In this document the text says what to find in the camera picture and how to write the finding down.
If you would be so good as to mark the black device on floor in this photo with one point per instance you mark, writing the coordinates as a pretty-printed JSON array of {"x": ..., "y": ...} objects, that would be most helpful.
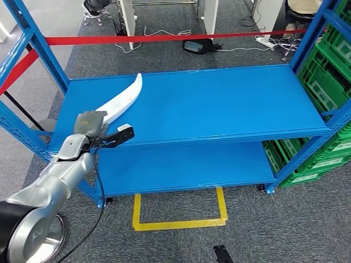
[{"x": 197, "y": 46}]

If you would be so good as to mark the blue metal shelf rack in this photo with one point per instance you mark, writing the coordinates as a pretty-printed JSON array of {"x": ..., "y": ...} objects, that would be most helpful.
[{"x": 205, "y": 101}]

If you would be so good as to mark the white power strip by desks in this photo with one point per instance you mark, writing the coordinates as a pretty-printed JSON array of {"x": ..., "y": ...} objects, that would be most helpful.
[{"x": 264, "y": 41}]

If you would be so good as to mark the person on stool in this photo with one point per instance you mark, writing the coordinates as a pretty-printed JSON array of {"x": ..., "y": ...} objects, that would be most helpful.
[{"x": 304, "y": 4}]

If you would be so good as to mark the office chair base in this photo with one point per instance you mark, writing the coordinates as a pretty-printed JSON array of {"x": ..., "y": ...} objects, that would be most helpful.
[{"x": 96, "y": 5}]

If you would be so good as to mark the dark robot foot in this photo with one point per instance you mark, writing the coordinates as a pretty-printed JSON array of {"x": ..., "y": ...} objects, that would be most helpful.
[{"x": 222, "y": 254}]

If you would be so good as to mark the chrome round stanchion base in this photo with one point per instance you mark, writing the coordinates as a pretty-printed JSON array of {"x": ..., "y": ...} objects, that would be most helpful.
[{"x": 54, "y": 236}]

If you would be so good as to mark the black stanchion with grey base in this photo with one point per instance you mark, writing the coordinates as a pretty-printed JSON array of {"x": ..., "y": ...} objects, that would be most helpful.
[{"x": 45, "y": 125}]

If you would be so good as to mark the white desk leg panel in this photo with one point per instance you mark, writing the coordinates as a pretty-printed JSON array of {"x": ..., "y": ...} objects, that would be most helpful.
[
  {"x": 269, "y": 12},
  {"x": 210, "y": 18},
  {"x": 127, "y": 21}
]

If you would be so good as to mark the black stool with chrome base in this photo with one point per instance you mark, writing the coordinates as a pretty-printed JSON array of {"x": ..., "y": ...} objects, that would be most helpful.
[{"x": 299, "y": 16}]

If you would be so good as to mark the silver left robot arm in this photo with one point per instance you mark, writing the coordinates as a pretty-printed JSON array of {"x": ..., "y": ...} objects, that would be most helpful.
[{"x": 54, "y": 178}]

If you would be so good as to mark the green plastic crate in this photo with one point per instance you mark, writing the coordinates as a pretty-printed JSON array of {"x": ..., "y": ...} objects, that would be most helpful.
[
  {"x": 277, "y": 152},
  {"x": 321, "y": 85},
  {"x": 337, "y": 43},
  {"x": 307, "y": 178}
]

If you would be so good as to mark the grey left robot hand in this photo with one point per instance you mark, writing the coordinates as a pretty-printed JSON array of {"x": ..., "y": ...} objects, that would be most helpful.
[{"x": 89, "y": 123}]

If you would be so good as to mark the white curved plastic part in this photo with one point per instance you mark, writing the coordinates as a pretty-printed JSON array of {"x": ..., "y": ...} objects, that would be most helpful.
[{"x": 123, "y": 101}]

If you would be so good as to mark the long red barrier belt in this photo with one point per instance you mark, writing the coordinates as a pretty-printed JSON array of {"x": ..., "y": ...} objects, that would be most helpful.
[{"x": 164, "y": 37}]

